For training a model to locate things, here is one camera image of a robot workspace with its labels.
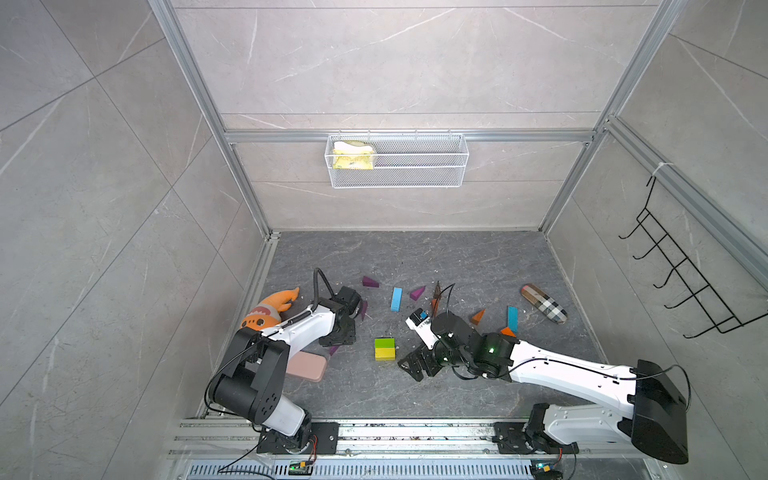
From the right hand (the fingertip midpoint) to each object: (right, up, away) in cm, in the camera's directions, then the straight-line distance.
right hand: (412, 355), depth 76 cm
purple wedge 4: (-23, -3, +12) cm, 26 cm away
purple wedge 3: (+3, +12, +23) cm, 26 cm away
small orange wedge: (+23, +6, +19) cm, 30 cm away
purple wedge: (-14, +16, +29) cm, 36 cm away
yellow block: (-7, -3, +10) cm, 13 cm away
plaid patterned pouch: (+47, +8, +18) cm, 51 cm away
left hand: (-20, +2, +15) cm, 25 cm away
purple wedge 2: (-13, +12, +2) cm, 18 cm away
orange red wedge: (+10, +9, +24) cm, 28 cm away
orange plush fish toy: (-43, +8, +13) cm, 45 cm away
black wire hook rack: (+61, +23, -7) cm, 66 cm away
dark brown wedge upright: (+10, +13, +24) cm, 30 cm away
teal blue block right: (+35, +5, +20) cm, 41 cm away
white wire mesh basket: (-6, +58, +25) cm, 63 cm away
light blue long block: (-4, +10, +22) cm, 25 cm away
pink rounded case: (-29, -6, +8) cm, 30 cm away
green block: (-7, -1, +13) cm, 15 cm away
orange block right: (+30, +2, +15) cm, 34 cm away
